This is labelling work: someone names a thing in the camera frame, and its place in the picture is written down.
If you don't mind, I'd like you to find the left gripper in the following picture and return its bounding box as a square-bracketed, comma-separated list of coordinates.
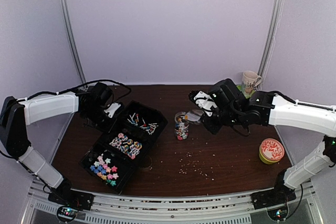
[82, 105, 119, 134]

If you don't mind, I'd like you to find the metal scoop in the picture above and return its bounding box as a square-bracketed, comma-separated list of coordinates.
[184, 109, 204, 125]

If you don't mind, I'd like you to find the clear plastic jar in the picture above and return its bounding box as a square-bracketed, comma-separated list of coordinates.
[173, 111, 191, 141]

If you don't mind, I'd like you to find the black three-compartment candy bin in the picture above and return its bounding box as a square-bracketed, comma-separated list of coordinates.
[80, 101, 167, 194]

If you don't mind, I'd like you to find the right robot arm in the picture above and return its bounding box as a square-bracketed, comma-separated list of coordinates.
[191, 79, 335, 204]

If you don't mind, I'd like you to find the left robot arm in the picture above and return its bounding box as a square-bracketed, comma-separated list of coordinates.
[1, 80, 124, 205]

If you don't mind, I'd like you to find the star candies pile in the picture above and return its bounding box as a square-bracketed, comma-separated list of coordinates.
[89, 154, 119, 187]

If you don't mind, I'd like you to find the swirl lollipops pile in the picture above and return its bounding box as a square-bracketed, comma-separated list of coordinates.
[109, 133, 142, 159]

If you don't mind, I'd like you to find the green saucer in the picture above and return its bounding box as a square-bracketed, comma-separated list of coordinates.
[236, 84, 256, 99]

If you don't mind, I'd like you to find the small round lollipops pile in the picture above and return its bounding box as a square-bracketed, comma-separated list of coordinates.
[127, 112, 159, 135]

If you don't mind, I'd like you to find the cream patterned mug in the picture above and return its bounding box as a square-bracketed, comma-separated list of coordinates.
[240, 71, 262, 98]

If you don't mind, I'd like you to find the clear jar lid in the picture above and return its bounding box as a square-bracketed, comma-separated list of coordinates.
[143, 155, 153, 169]

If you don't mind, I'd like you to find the green bowl with red lid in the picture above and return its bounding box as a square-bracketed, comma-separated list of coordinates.
[259, 138, 285, 165]

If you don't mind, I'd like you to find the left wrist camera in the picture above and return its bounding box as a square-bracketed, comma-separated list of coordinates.
[104, 102, 124, 118]

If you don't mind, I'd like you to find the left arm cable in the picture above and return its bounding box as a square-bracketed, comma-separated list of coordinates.
[13, 79, 132, 104]

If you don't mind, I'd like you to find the front aluminium rail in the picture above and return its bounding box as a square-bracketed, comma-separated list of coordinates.
[19, 180, 325, 223]

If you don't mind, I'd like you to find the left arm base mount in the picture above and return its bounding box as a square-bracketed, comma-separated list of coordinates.
[41, 178, 94, 223]

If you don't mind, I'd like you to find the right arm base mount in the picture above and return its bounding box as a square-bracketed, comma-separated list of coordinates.
[251, 169, 303, 222]

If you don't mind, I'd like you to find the left aluminium frame post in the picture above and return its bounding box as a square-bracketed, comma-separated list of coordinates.
[60, 0, 86, 83]

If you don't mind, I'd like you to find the aluminium frame post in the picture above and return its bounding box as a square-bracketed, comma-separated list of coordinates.
[60, 0, 86, 83]
[258, 0, 284, 80]

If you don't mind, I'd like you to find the right aluminium frame post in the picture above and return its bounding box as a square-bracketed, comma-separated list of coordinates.
[258, 0, 284, 80]

